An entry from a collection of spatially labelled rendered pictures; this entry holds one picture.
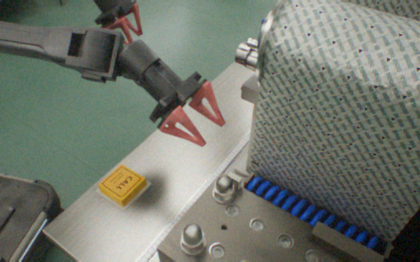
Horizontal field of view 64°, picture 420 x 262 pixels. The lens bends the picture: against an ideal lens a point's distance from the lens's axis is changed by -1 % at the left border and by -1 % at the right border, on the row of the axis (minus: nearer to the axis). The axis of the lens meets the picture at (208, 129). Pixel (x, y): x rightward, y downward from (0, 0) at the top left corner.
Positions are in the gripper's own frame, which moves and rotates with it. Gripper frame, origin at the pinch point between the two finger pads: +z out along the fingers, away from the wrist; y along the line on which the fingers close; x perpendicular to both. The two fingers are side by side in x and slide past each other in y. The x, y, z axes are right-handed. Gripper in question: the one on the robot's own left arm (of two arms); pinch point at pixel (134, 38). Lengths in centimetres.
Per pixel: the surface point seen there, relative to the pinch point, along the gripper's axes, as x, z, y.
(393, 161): -51, 14, -41
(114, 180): -0.5, 14.4, -34.5
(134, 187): -4.7, 16.8, -35.2
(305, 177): -39, 19, -37
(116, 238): -3.5, 18.9, -45.1
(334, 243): -42, 24, -45
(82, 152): 108, 59, 39
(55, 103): 143, 39, 76
